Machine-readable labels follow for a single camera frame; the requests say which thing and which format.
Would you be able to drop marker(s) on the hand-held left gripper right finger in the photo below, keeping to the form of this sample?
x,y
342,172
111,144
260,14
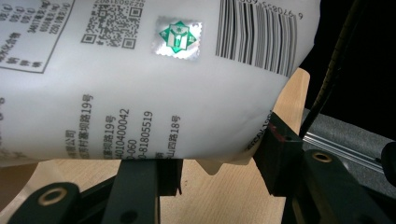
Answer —
x,y
277,155

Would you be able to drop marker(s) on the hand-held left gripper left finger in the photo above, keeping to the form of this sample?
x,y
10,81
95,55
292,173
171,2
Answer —
x,y
146,175

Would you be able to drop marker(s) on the white printed plastic bag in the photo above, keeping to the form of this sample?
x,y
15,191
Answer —
x,y
155,93

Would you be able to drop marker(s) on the aluminium floor rail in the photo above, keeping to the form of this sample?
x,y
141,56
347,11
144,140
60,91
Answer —
x,y
342,151

